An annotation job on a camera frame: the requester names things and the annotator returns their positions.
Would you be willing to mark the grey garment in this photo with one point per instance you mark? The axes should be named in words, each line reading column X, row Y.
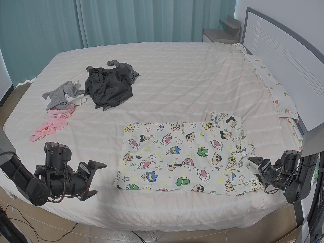
column 58, row 97

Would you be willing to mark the blue-green curtain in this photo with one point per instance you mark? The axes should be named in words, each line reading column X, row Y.
column 38, row 29
column 151, row 11

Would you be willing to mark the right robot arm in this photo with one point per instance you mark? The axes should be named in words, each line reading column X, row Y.
column 298, row 181

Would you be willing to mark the black garment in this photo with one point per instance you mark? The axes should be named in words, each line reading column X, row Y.
column 108, row 87

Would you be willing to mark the bed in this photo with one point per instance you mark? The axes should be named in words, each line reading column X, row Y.
column 177, row 72

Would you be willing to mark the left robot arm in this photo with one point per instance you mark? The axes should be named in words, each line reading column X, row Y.
column 25, row 178

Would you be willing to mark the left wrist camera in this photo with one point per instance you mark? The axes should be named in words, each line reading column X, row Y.
column 67, row 154

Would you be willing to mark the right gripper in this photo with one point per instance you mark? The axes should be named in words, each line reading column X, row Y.
column 268, row 172

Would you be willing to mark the white printed pyjama top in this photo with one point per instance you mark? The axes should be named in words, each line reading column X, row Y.
column 182, row 156

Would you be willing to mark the white printed pillow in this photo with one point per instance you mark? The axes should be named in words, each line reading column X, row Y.
column 276, row 92

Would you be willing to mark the pink garment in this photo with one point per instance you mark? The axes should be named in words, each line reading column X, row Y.
column 55, row 123

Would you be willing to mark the grey bedside table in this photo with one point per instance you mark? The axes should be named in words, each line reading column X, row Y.
column 215, row 33

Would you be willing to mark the white garment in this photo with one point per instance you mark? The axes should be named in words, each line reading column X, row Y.
column 78, row 100

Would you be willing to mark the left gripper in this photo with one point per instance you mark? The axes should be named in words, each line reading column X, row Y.
column 73, row 182

